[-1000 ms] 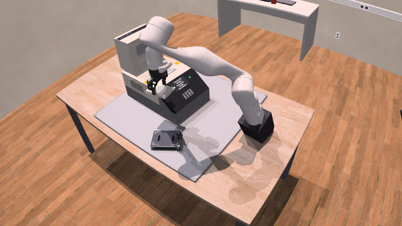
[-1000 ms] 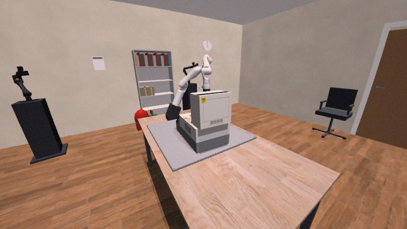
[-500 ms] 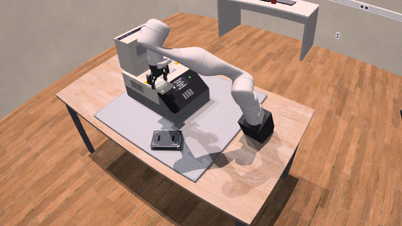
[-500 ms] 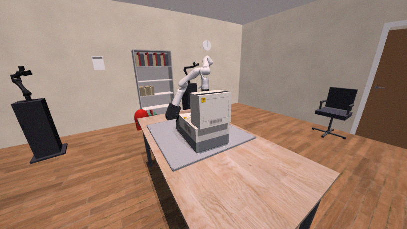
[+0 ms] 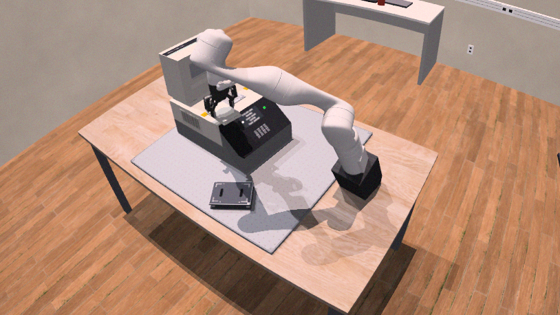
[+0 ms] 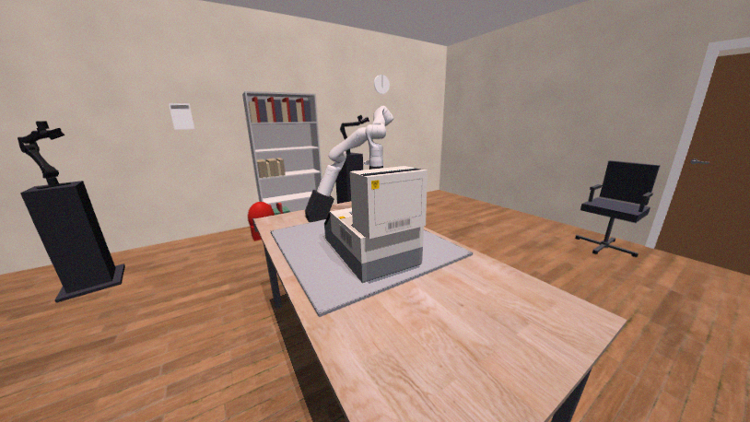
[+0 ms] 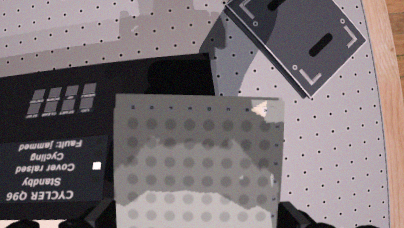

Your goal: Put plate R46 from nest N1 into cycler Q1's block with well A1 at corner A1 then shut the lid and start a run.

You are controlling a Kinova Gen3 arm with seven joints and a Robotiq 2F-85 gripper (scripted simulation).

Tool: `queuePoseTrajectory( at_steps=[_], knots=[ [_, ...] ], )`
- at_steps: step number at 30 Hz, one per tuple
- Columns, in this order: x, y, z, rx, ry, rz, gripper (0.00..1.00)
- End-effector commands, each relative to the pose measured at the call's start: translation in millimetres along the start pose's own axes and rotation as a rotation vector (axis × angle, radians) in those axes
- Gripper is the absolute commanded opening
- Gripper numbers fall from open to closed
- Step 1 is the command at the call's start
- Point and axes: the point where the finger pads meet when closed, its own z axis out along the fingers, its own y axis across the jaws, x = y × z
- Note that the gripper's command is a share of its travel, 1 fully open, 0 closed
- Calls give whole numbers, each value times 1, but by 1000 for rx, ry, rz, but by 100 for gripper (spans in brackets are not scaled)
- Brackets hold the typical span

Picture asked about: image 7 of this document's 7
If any grey flat base plate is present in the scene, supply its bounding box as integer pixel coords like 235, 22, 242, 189
0, 0, 391, 228

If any grey pcr plate with grid of round wells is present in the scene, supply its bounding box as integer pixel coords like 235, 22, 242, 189
113, 94, 285, 228

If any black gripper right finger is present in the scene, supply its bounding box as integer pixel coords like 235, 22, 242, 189
277, 201, 379, 228

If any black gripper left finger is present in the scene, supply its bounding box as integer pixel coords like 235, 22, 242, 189
5, 198, 117, 228

